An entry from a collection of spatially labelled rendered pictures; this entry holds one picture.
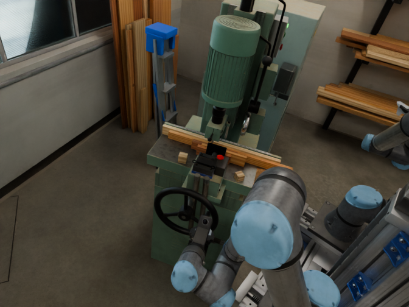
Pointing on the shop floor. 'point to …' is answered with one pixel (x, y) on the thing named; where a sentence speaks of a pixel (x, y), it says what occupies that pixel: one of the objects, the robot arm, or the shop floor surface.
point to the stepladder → (165, 52)
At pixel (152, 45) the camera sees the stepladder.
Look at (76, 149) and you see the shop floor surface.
